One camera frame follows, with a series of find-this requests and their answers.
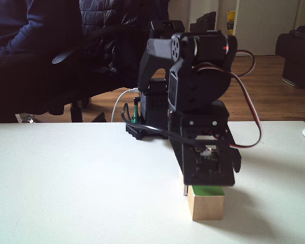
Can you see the black bag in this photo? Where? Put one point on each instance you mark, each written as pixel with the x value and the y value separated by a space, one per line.
pixel 203 23

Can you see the dark quilted jacket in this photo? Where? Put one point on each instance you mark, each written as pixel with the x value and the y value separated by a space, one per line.
pixel 111 23

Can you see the black office chair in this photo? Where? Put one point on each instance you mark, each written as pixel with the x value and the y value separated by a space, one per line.
pixel 76 106

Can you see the yellow and black poster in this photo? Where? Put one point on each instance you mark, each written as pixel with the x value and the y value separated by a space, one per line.
pixel 231 23

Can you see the person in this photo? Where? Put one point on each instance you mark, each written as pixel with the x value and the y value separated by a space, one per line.
pixel 20 63

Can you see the black sofa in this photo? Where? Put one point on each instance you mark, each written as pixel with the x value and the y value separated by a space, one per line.
pixel 297 58

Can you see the wooden cube with green face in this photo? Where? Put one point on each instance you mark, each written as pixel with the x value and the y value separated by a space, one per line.
pixel 208 206

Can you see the green table clamp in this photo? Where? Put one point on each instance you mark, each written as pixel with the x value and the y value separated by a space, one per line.
pixel 135 114

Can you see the black camera mount with board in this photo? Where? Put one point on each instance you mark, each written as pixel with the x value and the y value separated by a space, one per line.
pixel 188 162

